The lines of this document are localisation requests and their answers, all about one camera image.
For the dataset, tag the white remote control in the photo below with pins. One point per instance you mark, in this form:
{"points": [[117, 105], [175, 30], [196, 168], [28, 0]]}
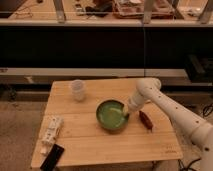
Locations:
{"points": [[51, 134]]}

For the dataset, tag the green ceramic bowl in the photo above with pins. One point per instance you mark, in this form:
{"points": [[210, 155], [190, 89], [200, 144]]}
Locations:
{"points": [[111, 116]]}

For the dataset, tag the clear plastic cup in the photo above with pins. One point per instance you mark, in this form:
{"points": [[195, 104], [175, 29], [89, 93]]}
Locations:
{"points": [[78, 89]]}

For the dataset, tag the wooden table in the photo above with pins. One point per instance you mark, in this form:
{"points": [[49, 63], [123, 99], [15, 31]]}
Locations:
{"points": [[86, 143]]}

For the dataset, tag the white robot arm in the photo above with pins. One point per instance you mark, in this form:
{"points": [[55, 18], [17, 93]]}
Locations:
{"points": [[197, 128]]}

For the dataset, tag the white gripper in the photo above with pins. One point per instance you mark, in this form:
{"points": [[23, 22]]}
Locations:
{"points": [[133, 104]]}

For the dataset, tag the black phone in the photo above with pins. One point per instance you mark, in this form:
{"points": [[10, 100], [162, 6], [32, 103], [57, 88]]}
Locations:
{"points": [[52, 158]]}

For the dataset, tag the dark box at right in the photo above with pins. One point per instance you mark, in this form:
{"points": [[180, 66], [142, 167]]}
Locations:
{"points": [[199, 70]]}

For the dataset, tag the cluttered tray on shelf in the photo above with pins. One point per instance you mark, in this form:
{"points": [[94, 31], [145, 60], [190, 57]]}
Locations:
{"points": [[135, 8]]}

